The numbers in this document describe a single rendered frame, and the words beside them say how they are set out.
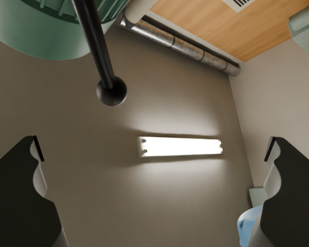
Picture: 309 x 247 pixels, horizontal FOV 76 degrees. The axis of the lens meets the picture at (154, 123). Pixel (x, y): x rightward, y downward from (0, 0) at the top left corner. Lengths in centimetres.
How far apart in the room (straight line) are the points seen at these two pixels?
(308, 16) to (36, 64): 220
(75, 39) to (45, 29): 3
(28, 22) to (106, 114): 150
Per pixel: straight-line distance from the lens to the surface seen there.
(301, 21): 229
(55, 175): 150
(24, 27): 27
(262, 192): 303
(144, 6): 199
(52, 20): 25
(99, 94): 23
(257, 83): 341
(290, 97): 320
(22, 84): 162
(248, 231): 40
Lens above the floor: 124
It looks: 47 degrees up
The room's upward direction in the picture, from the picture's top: 113 degrees counter-clockwise
